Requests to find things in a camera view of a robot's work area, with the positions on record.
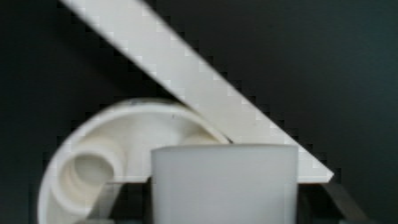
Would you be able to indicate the white stool leg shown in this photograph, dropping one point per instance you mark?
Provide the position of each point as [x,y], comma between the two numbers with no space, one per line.
[224,184]

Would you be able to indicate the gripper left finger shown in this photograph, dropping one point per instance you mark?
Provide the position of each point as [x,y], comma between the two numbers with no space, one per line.
[122,205]

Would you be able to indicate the white fence right wall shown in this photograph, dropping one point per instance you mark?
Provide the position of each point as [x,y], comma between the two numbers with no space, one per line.
[137,33]

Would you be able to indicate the white round stool seat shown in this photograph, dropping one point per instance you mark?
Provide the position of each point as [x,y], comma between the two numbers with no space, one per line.
[103,155]

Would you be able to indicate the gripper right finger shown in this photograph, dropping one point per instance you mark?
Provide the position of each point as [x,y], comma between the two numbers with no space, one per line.
[327,206]

